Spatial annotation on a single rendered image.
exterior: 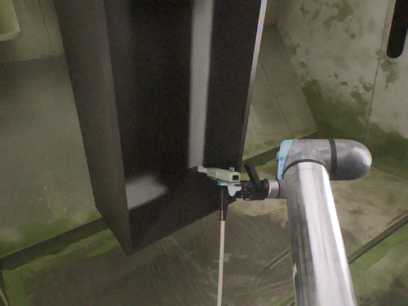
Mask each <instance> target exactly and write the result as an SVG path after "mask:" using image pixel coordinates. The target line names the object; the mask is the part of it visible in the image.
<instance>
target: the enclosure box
mask: <svg viewBox="0 0 408 306"><path fill-rule="evenodd" d="M266 1H267V0H54V4H55V10H56V13H57V18H58V22H59V29H60V32H61V35H62V42H63V46H64V53H65V56H66V60H67V63H68V70H69V76H70V80H71V87H72V91H73V94H74V98H75V104H76V110H77V114H78V121H79V125H80V131H81V135H82V141H83V142H84V149H85V155H86V159H87V165H88V169H89V176H90V180H91V186H92V191H93V196H94V202H95V206H96V208H97V210H98V211H99V213H100V214H101V216H102V218H103V219H104V220H105V221H106V223H107V225H108V227H109V228H110V229H111V231H112V233H113V234H114V236H115V237H116V239H117V240H118V242H119V243H120V245H121V247H122V248H123V249H124V252H125V253H126V255H127V256H130V255H132V254H134V253H136V251H139V250H140V249H143V248H144V247H146V246H148V245H150V244H153V243H155V242H157V241H159V240H161V239H163V238H165V237H167V236H168V235H170V234H172V233H174V232H176V231H178V230H180V229H182V228H184V227H186V226H188V225H190V224H192V223H194V222H196V221H198V220H200V219H202V218H204V217H206V216H208V215H210V214H213V213H214V212H215V211H216V210H219V209H220V208H219V196H220V187H219V186H218V185H216V184H217V180H212V178H210V177H207V176H206V175H207V173H205V172H199V171H198V167H199V166H203V167H204V168H220V169H223V170H230V167H232V168H234V171H235V172H239V173H240V169H241V164H242V156H243V152H244V147H245V139H246V134H247V126H248V121H249V114H250V108H251V100H252V92H253V87H254V79H255V74H256V66H257V61H258V53H259V45H260V43H261V36H262V31H263V22H264V17H265V9H266Z"/></svg>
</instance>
